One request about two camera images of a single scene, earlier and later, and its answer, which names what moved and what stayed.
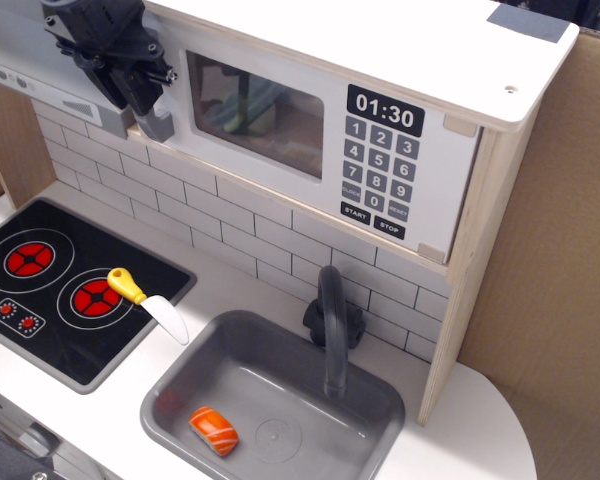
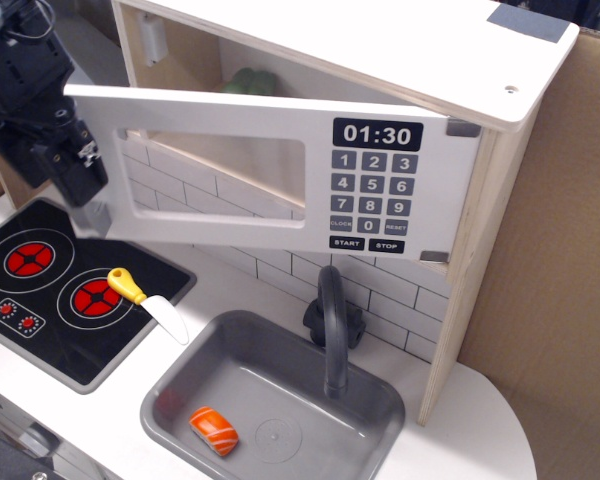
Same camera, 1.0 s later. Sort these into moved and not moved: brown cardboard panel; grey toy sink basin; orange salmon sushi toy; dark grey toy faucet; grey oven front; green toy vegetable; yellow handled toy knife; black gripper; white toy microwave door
Moved: green toy vegetable; white toy microwave door; black gripper
Not moved: grey oven front; grey toy sink basin; orange salmon sushi toy; brown cardboard panel; yellow handled toy knife; dark grey toy faucet
